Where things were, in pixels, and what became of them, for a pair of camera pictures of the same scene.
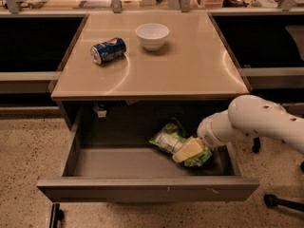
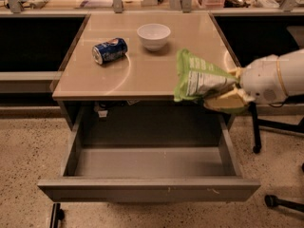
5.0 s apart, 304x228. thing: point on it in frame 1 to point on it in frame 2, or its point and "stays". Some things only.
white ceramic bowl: x=152 y=35 stays
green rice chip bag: x=170 y=138 to x=197 y=79
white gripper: x=207 y=133 to x=260 y=79
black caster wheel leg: x=271 y=200 stays
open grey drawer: x=111 y=158 stays
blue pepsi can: x=107 y=49 stays
